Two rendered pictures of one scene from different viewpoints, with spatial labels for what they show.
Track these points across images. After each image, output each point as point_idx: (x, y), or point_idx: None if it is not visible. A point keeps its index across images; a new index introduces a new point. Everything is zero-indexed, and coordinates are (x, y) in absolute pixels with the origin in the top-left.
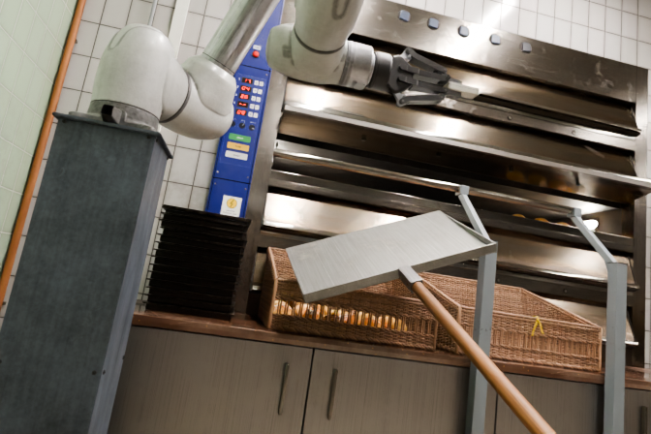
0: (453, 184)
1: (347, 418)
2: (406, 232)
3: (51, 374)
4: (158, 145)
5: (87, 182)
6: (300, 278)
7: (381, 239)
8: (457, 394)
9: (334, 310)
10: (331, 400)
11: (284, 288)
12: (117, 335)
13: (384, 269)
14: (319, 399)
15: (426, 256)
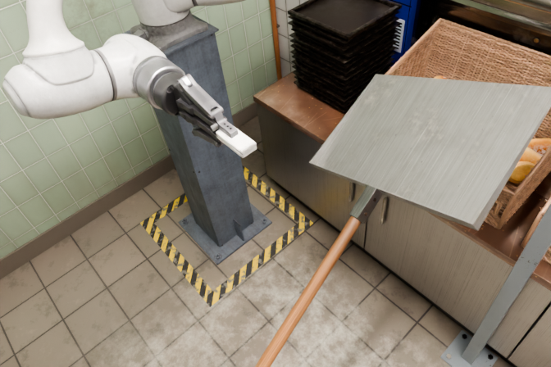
0: None
1: (397, 229)
2: (467, 116)
3: (184, 164)
4: (173, 54)
5: None
6: (339, 132)
7: (434, 114)
8: (498, 277)
9: None
10: (381, 215)
11: None
12: (208, 151)
13: (380, 169)
14: (376, 207)
15: (424, 178)
